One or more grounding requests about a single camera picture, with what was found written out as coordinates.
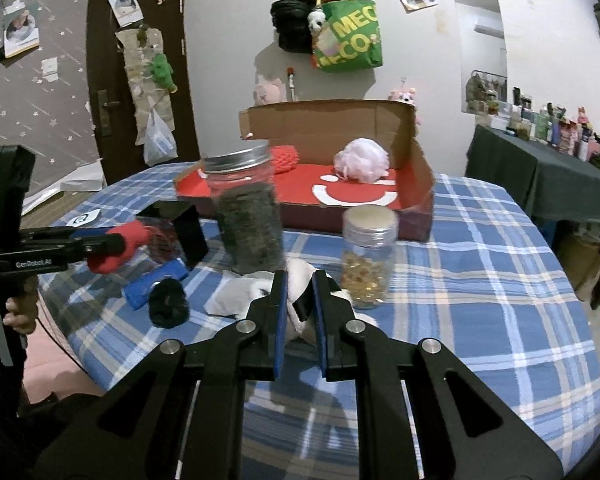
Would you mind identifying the white plastic bag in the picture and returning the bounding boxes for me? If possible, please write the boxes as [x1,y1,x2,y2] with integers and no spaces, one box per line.
[143,110,178,167]

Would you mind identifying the tall jar dark contents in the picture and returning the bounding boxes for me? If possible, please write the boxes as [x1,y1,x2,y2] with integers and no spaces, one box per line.
[202,140,285,274]

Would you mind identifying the wall mirror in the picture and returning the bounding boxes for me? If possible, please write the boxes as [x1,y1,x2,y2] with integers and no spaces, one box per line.
[454,0,507,114]

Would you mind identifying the dark green covered table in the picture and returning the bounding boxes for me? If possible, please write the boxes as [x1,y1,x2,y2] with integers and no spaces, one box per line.
[465,125,600,224]

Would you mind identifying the black floral gift box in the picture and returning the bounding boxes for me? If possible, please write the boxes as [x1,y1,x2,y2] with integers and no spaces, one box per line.
[136,200,209,270]

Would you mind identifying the black fuzzy pompom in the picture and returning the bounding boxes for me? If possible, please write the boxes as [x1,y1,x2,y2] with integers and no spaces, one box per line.
[148,278,189,330]

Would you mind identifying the pink bear plush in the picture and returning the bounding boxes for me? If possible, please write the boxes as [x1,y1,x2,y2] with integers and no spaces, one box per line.
[388,77,420,127]

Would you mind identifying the green tote bag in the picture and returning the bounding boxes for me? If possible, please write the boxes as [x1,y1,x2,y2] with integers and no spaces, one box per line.
[312,0,382,74]

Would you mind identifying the white fluffy scrunchie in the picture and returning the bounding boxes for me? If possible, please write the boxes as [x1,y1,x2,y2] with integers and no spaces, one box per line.
[282,257,376,346]

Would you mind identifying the blue cloth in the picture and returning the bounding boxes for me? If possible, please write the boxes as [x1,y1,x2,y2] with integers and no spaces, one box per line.
[122,259,188,311]

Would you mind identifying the white packet pouch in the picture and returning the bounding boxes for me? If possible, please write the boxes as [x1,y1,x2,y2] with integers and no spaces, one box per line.
[204,271,274,320]

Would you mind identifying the small panda plush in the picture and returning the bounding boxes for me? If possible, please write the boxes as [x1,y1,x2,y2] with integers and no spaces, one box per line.
[308,6,326,38]

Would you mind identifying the white bath loofah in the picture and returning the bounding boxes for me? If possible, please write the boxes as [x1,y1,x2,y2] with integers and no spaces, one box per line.
[334,138,390,183]

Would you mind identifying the hanging fabric organizer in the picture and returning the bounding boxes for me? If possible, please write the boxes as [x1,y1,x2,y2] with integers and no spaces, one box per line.
[116,27,175,146]

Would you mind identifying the pink bunny plush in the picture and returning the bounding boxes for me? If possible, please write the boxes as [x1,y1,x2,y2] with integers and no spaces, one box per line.
[253,75,287,106]

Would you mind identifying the cardboard box red lining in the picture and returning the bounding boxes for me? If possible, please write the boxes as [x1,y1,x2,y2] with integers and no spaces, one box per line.
[173,97,437,243]

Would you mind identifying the red-tipped broom stick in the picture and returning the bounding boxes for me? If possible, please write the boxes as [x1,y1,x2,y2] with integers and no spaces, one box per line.
[286,66,298,102]

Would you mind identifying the red mesh foam ball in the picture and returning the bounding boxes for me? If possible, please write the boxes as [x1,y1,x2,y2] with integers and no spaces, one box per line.
[271,145,300,174]

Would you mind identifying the black hanging bag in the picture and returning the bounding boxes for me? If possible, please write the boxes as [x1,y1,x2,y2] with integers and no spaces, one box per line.
[270,0,316,54]

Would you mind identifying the small jar yellow contents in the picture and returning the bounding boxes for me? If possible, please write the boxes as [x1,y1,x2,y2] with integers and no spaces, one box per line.
[340,205,399,309]

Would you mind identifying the green frog plush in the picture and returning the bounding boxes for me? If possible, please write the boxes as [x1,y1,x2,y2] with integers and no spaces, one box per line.
[150,53,178,93]

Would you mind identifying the blue plaid tablecloth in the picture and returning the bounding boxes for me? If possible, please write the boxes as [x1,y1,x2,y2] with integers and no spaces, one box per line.
[41,174,600,479]

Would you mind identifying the person's left hand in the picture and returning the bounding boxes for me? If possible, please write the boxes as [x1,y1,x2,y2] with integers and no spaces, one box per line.
[0,276,38,336]

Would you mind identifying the dark wooden door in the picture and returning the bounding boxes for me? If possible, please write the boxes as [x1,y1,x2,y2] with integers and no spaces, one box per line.
[86,0,199,183]

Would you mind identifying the white round-logo device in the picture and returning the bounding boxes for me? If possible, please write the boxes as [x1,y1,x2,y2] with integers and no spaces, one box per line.
[67,209,100,229]

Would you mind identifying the red sponge with cord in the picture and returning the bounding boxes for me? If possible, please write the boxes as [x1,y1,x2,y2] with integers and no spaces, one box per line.
[86,220,181,274]

